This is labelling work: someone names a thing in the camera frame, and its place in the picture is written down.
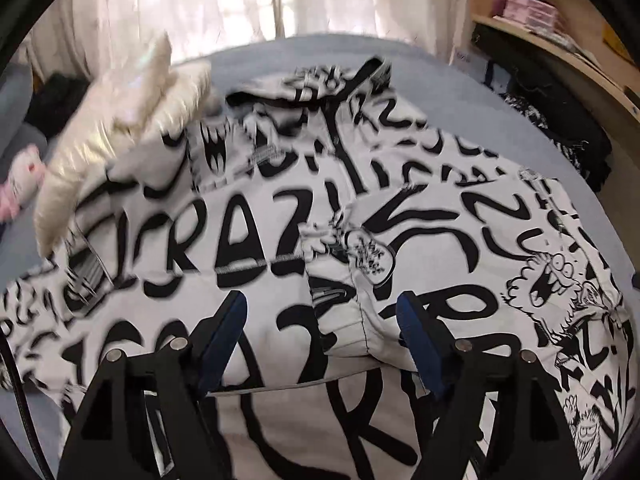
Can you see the white cardboard box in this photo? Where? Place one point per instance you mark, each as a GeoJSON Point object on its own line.
{"type": "Point", "coordinates": [465, 57]}

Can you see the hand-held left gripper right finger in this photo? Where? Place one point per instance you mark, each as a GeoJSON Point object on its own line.
{"type": "Point", "coordinates": [420, 340]}

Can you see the black white printed jacket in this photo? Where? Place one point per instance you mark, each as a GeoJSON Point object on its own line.
{"type": "Point", "coordinates": [225, 210]}

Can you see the yellow card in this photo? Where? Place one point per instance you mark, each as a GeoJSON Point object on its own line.
{"type": "Point", "coordinates": [617, 42]}

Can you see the stack of papers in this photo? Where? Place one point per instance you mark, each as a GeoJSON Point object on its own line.
{"type": "Point", "coordinates": [575, 47]}

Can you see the pink white plush toy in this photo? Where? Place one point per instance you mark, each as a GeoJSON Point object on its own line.
{"type": "Point", "coordinates": [25, 170]}

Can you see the cream puffer jacket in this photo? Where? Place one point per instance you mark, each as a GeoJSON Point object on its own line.
{"type": "Point", "coordinates": [100, 135]}

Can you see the black white patterned cloth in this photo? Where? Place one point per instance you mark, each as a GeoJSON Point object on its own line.
{"type": "Point", "coordinates": [525, 107]}

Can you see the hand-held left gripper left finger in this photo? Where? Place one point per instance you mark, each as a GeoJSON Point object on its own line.
{"type": "Point", "coordinates": [227, 330]}

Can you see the stack of pink drawer boxes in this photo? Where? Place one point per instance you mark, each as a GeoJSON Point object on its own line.
{"type": "Point", "coordinates": [535, 12]}

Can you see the black fuzzy cloth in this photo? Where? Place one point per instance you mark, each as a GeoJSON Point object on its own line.
{"type": "Point", "coordinates": [55, 100]}

